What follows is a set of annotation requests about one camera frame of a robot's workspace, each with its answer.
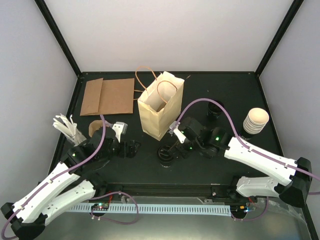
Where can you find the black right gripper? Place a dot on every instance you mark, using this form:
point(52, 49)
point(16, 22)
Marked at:
point(184, 152)

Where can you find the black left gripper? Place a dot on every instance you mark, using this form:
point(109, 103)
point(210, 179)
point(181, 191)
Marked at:
point(124, 153)

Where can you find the black plastic cup lid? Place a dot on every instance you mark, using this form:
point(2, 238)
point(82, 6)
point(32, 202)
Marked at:
point(165, 154)

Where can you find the cream paper bag with handles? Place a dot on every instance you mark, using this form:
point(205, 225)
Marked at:
point(160, 103)

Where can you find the black takeout paper cup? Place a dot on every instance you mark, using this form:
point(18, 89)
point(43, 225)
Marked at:
point(166, 162)

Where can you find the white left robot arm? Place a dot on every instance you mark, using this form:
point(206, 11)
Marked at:
point(74, 179)

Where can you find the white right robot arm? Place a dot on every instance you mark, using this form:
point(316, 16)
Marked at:
point(285, 178)

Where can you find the black coffee cup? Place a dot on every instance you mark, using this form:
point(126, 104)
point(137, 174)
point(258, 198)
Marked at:
point(213, 111)

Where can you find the flat brown paper bag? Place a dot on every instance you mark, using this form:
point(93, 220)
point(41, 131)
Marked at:
point(91, 97)

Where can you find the white stirrers in holder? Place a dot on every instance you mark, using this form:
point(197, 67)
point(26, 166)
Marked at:
point(69, 129)

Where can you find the stack of white paper cups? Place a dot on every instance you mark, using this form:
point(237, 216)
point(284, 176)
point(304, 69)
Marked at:
point(253, 124)

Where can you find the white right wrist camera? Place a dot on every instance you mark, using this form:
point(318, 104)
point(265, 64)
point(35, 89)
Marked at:
point(174, 130)

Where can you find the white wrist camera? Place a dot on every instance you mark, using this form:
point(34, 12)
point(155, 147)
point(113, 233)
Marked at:
point(120, 128)
point(174, 130)

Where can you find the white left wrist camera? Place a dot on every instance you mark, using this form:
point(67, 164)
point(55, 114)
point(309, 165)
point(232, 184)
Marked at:
point(120, 128)

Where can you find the brown paper bag with handles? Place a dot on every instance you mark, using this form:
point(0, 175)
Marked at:
point(117, 96)

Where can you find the white slotted cable duct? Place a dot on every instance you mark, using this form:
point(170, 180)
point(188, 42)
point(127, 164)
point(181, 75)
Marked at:
point(166, 209)

